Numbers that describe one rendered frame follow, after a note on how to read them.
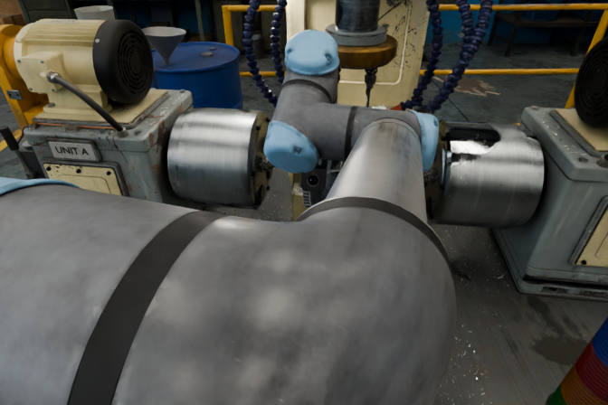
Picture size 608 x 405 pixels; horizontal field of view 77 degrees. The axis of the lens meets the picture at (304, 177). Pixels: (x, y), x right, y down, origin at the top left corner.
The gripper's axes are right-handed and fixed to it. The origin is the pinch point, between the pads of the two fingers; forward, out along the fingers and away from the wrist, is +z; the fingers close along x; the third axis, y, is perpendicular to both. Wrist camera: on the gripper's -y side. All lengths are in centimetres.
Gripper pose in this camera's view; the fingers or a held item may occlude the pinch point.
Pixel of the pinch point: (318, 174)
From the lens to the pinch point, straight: 82.6
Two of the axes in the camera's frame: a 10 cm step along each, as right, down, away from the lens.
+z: 0.6, 4.4, 8.9
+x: -9.9, -0.7, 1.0
